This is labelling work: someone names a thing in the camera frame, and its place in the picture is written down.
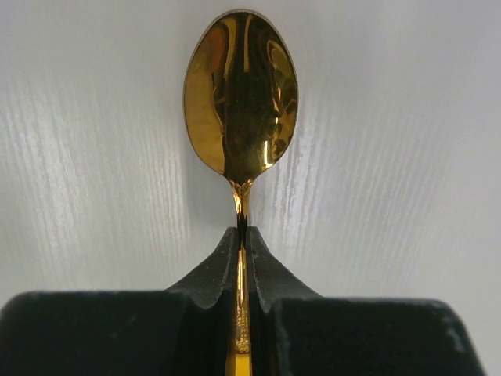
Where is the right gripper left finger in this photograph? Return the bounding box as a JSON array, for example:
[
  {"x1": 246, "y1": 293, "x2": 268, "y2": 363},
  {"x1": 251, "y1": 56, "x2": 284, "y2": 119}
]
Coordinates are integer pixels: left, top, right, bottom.
[{"x1": 1, "y1": 228, "x2": 238, "y2": 375}]

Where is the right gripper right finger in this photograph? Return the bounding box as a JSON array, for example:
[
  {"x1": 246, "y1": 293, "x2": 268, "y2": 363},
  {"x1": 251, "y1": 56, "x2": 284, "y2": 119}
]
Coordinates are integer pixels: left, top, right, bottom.
[{"x1": 247, "y1": 226, "x2": 485, "y2": 375}]

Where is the gold spoon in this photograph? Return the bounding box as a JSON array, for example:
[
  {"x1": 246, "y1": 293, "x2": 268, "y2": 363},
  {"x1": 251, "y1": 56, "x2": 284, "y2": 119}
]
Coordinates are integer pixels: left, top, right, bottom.
[{"x1": 183, "y1": 9, "x2": 298, "y2": 375}]

